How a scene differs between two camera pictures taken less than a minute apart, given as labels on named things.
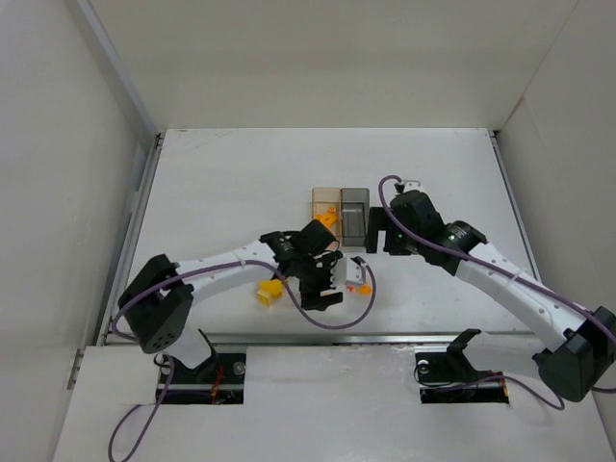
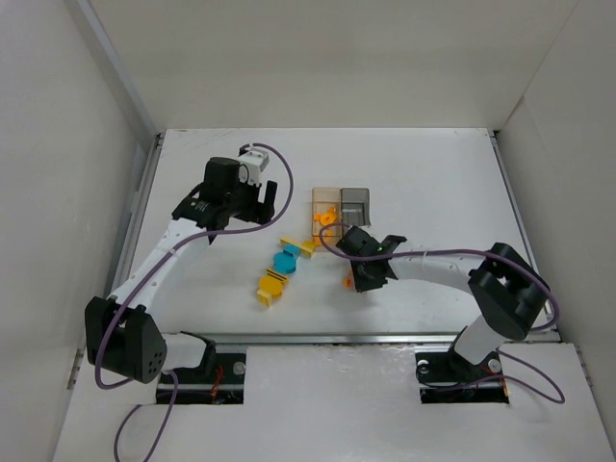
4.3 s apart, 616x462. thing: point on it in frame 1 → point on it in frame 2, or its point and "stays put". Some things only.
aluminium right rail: x=518 y=207 stays put
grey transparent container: x=354 y=204 stays put
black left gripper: x=317 y=280 → x=262 y=203
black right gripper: x=378 y=222 → x=356 y=240
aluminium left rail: x=125 y=252 stays put
